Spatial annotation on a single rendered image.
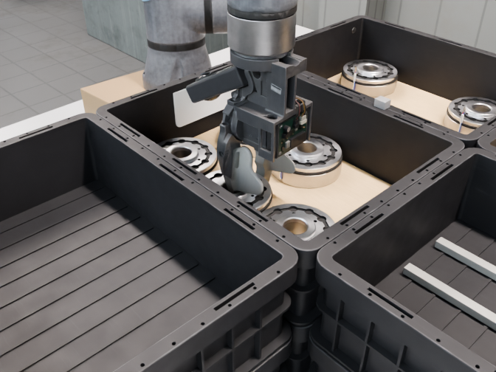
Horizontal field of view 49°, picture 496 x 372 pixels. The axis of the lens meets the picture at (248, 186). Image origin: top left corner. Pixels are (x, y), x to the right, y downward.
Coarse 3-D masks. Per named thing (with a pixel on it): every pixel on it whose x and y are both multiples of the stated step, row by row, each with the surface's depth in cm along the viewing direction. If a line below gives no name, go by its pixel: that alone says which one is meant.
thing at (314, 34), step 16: (368, 16) 106; (320, 32) 99; (416, 32) 99; (464, 48) 93; (320, 80) 82; (368, 96) 78; (400, 112) 74; (448, 128) 70; (480, 128) 70; (464, 144) 68
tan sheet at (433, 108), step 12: (396, 84) 104; (384, 96) 100; (396, 96) 100; (408, 96) 100; (420, 96) 100; (432, 96) 100; (408, 108) 96; (420, 108) 96; (432, 108) 96; (444, 108) 96; (432, 120) 92
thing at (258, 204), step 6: (210, 174) 73; (216, 174) 74; (222, 174) 74; (258, 174) 73; (216, 180) 72; (264, 180) 72; (264, 186) 71; (270, 186) 71; (264, 192) 70; (270, 192) 70; (246, 198) 69; (252, 198) 69; (258, 198) 70; (264, 198) 69; (270, 198) 70; (252, 204) 68; (258, 204) 68; (264, 204) 68; (258, 210) 68
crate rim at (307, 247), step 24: (144, 96) 78; (336, 96) 78; (120, 120) 72; (408, 120) 72; (144, 144) 67; (456, 144) 67; (192, 168) 62; (432, 168) 62; (216, 192) 59; (384, 192) 59; (264, 216) 55; (360, 216) 55; (288, 240) 52; (312, 240) 52; (312, 264) 52
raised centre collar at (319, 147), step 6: (300, 144) 80; (306, 144) 80; (312, 144) 79; (318, 144) 79; (294, 150) 78; (318, 150) 78; (300, 156) 77; (306, 156) 76; (312, 156) 77; (318, 156) 77
